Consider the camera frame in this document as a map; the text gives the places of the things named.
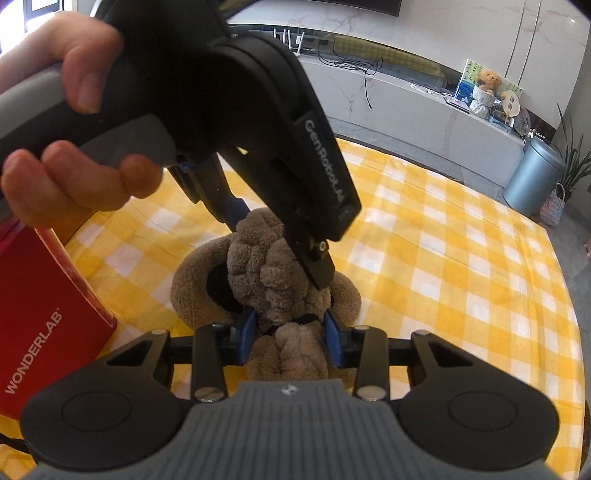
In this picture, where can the red lidded box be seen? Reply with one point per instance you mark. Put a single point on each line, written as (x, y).
(46, 332)

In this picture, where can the brown plush slipper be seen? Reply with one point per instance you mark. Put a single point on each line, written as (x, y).
(291, 350)
(258, 277)

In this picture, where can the long-leaf potted plant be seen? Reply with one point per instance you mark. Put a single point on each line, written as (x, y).
(575, 157)

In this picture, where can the yellow checked tablecloth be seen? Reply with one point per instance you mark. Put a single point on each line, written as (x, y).
(438, 277)

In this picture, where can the black wall television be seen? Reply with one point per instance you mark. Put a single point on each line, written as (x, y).
(346, 4)

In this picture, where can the brown teddy bear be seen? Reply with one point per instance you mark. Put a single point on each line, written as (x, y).
(487, 83)

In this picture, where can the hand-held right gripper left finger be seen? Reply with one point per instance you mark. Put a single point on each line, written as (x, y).
(242, 334)

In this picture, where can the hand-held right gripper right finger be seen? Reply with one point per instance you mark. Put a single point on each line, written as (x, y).
(334, 339)

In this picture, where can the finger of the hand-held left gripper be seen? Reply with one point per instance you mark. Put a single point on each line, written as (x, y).
(217, 194)
(316, 265)

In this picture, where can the round hand fan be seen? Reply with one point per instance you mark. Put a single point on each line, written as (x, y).
(510, 101)

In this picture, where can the white router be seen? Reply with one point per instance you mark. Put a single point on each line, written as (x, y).
(288, 41)

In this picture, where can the person's left hand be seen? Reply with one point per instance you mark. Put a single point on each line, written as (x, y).
(87, 60)

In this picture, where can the white marble console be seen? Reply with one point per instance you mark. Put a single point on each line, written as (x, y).
(392, 106)

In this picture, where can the woven basket bag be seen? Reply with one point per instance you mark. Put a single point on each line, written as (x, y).
(551, 207)

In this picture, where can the grey trash bin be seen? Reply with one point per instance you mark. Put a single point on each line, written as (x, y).
(531, 180)

